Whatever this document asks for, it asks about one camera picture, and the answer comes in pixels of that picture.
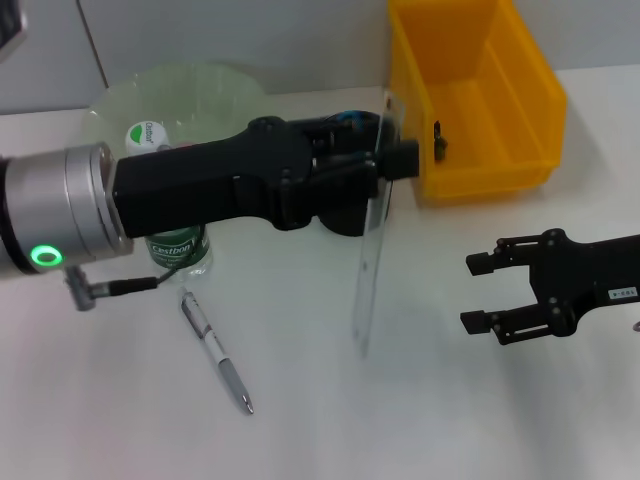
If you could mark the blue scissors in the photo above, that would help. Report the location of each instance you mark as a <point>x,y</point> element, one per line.
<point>356,117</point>

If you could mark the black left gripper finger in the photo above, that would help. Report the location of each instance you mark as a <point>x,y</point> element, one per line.
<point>400,150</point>

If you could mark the yellow plastic bin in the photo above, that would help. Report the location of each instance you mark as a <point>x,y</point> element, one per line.
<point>480,125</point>

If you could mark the transparent plastic ruler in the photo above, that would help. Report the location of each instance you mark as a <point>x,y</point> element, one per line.
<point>367,280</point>

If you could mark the black mesh pen holder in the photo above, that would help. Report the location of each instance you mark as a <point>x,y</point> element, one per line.
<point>345,222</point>

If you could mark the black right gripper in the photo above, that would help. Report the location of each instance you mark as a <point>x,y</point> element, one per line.
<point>575,275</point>

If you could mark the clear green-label water bottle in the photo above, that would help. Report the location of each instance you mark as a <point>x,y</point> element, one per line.
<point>175,250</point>

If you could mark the green glass fruit bowl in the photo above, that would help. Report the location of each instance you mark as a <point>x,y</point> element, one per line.
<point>200,100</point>

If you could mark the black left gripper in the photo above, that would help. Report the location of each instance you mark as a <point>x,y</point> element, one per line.
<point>200,190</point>

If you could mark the grey white pen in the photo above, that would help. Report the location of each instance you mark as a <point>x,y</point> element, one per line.
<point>210,340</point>

